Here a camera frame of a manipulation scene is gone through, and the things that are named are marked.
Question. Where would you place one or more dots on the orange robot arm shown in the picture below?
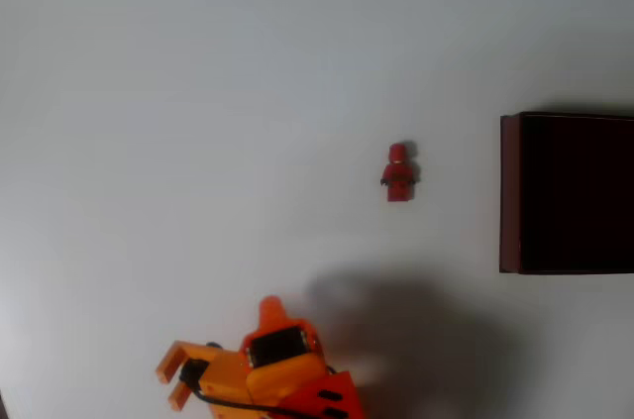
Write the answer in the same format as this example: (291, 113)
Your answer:
(223, 377)

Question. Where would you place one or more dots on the orange gripper with servo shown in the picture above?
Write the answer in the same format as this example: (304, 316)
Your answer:
(278, 346)

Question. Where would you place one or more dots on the dark maroon open box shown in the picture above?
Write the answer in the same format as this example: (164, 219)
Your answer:
(569, 196)

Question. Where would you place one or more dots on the red toy minifigure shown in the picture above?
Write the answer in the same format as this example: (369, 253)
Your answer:
(398, 174)

